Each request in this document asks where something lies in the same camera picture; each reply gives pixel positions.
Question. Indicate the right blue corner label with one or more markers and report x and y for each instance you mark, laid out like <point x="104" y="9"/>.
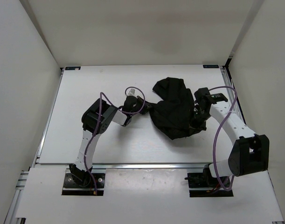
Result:
<point x="210" y="66"/>

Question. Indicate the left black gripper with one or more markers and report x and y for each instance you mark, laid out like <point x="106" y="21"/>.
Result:
<point x="147" y="107"/>

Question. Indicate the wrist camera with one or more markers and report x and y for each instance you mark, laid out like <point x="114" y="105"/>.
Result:
<point x="130" y="104"/>
<point x="201" y="93"/>

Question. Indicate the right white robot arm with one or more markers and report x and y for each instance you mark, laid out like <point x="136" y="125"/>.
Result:
<point x="250" y="152"/>

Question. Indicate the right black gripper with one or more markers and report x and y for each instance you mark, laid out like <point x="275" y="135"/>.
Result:
<point x="195" y="125"/>

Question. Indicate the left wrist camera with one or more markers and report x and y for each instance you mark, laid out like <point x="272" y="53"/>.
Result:
<point x="130" y="104"/>

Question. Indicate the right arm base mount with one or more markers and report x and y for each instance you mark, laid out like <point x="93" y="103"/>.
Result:
<point x="200" y="185"/>

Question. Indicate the blue corner label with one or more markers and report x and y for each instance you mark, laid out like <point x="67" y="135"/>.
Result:
<point x="210" y="66"/>
<point x="73" y="68"/>

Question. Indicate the black skirt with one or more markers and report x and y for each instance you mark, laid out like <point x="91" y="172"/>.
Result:
<point x="175" y="114"/>

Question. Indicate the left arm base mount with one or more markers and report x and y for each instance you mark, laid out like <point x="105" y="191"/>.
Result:
<point x="72" y="186"/>

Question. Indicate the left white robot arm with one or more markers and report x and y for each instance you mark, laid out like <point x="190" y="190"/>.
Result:
<point x="96" y="120"/>

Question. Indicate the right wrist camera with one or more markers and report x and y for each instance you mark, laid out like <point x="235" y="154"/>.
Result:
<point x="201" y="93"/>

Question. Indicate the white front cover panel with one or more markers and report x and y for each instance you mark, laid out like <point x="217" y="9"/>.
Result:
<point x="145" y="197"/>

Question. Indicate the left blue corner label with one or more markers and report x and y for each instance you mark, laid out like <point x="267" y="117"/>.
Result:
<point x="73" y="68"/>

